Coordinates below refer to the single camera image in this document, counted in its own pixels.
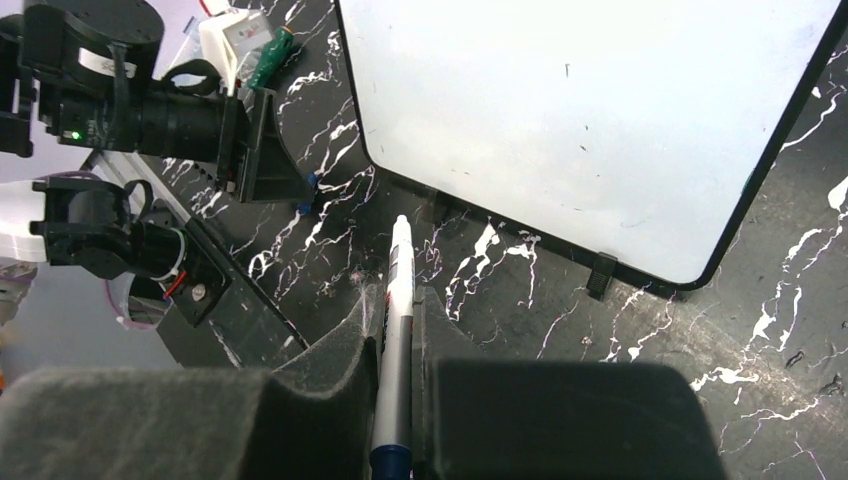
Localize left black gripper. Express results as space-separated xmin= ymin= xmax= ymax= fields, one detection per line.
xmin=139 ymin=59 xmax=309 ymax=204

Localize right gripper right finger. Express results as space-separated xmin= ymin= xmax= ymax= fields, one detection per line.
xmin=412 ymin=287 xmax=727 ymax=479

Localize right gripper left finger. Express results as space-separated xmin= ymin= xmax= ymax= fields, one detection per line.
xmin=1 ymin=284 xmax=381 ymax=479

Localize blue marker cap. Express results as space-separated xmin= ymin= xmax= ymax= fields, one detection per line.
xmin=297 ymin=172 xmax=320 ymax=215

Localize white blue whiteboard marker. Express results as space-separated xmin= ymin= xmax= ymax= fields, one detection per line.
xmin=369 ymin=215 xmax=415 ymax=479

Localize white whiteboard black frame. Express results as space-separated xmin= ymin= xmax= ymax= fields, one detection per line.
xmin=337 ymin=1 xmax=847 ymax=290

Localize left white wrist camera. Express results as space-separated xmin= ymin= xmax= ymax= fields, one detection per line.
xmin=198 ymin=1 xmax=274 ymax=96

